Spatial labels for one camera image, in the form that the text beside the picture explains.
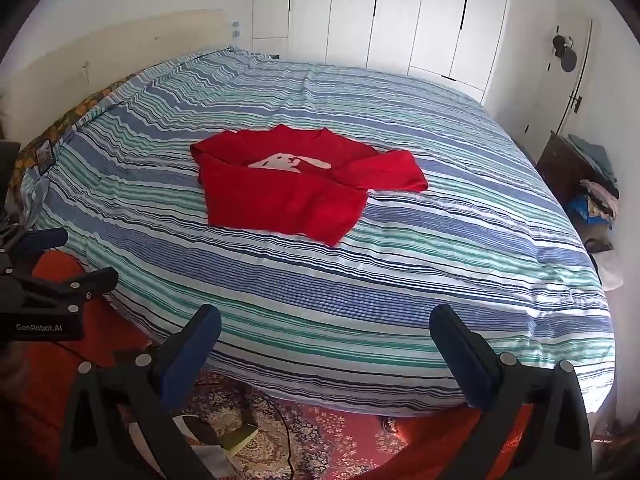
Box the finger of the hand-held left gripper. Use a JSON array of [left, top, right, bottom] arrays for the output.
[[0, 266, 120, 314], [0, 228, 69, 275]]

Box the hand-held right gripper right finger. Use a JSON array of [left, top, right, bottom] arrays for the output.
[[429, 303, 596, 480]]

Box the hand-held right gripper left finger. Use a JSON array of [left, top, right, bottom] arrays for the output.
[[59, 304, 223, 480]]

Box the red sweater with white print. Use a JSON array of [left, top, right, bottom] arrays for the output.
[[189, 125, 429, 248]]

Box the pile of folded clothes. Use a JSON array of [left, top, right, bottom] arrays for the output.
[[567, 134, 621, 231]]

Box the orange fleece cloth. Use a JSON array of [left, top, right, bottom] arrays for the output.
[[0, 252, 536, 480]]

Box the dark duvet label tag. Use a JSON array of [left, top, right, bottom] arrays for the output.
[[34, 137, 56, 176]]

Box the yellow-green book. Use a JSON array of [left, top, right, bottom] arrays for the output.
[[220, 422, 261, 458]]

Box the orange green floral bedsheet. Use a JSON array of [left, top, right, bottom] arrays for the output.
[[12, 72, 143, 211]]

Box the blue green striped duvet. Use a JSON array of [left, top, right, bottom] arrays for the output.
[[20, 47, 616, 416]]

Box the red patterned rug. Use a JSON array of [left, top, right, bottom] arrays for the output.
[[170, 370, 481, 480]]

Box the white bag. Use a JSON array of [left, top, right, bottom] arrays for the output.
[[592, 247, 626, 291]]

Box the beige headboard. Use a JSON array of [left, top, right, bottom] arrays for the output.
[[0, 8, 231, 141]]

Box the brown wooden dresser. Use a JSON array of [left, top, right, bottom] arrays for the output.
[[536, 131, 588, 211]]

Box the white door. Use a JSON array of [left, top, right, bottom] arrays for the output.
[[520, 12, 596, 161]]

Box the dark round hanging object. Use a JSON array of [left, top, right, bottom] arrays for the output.
[[551, 35, 578, 73]]

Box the white wardrobe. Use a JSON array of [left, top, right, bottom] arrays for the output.
[[252, 0, 513, 106]]

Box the black cable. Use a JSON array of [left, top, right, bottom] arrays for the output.
[[192, 382, 301, 480]]

